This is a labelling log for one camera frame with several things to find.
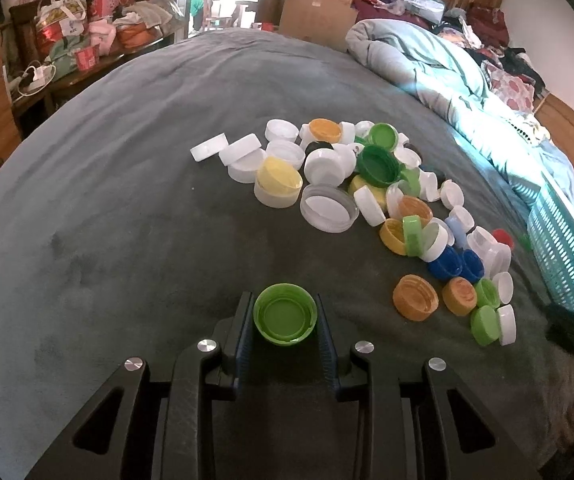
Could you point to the large orange bottle cap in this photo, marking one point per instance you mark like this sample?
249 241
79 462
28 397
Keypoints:
415 298

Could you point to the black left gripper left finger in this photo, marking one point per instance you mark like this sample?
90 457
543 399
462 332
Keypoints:
211 370

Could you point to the clear wide jar lid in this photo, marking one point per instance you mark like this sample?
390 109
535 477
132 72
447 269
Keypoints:
328 209

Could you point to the small orange bottle cap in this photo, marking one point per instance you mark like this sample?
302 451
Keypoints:
459 296

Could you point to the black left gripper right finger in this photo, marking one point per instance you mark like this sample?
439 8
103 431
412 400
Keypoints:
354 372

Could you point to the light blue duvet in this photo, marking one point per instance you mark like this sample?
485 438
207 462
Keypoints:
447 81

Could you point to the red bottle cap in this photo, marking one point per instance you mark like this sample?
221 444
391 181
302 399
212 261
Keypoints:
503 237

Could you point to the white flat cap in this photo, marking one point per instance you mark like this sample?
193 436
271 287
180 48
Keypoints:
209 148

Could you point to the blue bottle cap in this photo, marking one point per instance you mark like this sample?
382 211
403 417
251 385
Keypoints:
472 266
447 266

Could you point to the white power strip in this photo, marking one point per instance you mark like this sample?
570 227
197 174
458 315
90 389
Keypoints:
36 78

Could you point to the yellow jar lid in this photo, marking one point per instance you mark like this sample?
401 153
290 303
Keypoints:
278 177

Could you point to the patterned pink pillow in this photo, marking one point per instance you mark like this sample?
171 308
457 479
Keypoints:
512 90

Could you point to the green cap on side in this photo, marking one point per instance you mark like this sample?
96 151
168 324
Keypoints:
485 326

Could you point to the white cap on side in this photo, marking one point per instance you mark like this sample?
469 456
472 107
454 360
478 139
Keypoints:
508 326

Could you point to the light blue plastic basket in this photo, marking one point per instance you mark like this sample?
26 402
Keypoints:
551 233

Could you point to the cardboard box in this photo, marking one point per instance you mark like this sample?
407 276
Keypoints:
323 22

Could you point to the dark green bottle cap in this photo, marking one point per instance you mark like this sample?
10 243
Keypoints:
378 166

